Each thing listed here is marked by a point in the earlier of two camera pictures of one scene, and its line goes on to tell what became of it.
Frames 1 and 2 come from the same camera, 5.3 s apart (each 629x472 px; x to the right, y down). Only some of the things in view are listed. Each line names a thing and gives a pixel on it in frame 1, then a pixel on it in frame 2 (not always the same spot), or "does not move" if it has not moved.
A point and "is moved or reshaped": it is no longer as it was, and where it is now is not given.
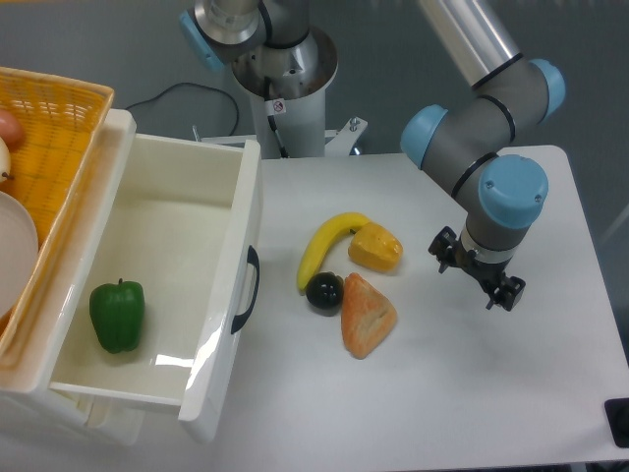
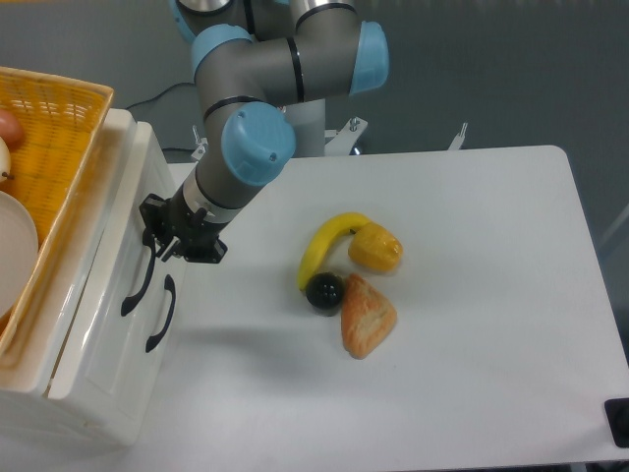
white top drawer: (153, 292) is moved or reshaped
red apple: (11, 132) does not move
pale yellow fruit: (5, 161) does not move
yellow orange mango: (375, 247) does not move
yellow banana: (324, 234) does not move
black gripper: (487, 272) to (198, 233)
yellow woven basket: (63, 121) does not move
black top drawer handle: (240, 321) to (148, 239)
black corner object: (617, 416) does not move
